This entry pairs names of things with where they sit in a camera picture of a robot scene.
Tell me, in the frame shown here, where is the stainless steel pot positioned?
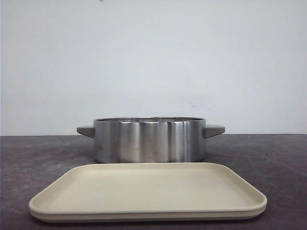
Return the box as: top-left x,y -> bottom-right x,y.
76,117 -> 225,163

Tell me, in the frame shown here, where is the beige plastic tray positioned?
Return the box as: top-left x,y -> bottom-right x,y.
28,162 -> 267,222

